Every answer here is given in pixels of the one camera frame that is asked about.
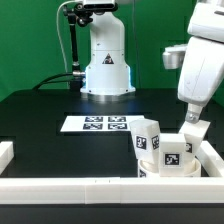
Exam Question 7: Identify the white fiducial marker sheet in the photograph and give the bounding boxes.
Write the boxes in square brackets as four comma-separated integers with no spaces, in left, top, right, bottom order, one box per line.
[61,115,143,133]

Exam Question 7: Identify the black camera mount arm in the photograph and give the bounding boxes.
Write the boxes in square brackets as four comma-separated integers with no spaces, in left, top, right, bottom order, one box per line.
[63,3,93,91]

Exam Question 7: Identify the white U-shaped fence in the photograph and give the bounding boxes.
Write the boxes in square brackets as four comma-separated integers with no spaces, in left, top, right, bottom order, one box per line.
[0,141,224,204]

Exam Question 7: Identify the white cable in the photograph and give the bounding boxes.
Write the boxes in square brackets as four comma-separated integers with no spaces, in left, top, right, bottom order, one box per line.
[55,0,78,74]

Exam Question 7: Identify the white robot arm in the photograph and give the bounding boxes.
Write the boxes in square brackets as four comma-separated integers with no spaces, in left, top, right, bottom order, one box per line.
[81,0,224,123]

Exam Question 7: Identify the black cables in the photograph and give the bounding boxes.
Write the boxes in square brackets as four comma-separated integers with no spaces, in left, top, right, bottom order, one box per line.
[32,72,75,90]

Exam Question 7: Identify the white camera on mount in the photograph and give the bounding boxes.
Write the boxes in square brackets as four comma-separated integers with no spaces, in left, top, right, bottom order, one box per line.
[83,0,116,10]

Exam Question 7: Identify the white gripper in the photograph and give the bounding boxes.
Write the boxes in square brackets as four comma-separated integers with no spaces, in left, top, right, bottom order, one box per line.
[163,1,224,123]

